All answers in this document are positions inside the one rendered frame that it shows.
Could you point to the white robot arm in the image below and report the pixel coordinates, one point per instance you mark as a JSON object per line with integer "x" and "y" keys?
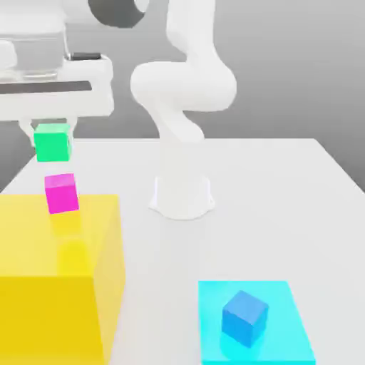
{"x": 185, "y": 85}

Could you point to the small magenta cube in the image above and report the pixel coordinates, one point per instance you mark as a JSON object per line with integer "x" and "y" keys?
{"x": 62, "y": 196}

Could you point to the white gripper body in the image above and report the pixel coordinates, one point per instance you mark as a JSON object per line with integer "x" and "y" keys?
{"x": 57, "y": 104}

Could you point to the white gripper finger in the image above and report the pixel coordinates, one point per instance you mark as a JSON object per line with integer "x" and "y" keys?
{"x": 73, "y": 125}
{"x": 26, "y": 129}

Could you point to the large yellow box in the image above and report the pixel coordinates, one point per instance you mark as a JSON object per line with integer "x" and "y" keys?
{"x": 48, "y": 299}

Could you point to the small green cube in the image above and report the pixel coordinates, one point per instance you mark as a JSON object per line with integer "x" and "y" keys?
{"x": 52, "y": 144}

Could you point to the small blue cube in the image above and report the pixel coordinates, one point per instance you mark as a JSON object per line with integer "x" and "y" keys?
{"x": 243, "y": 319}

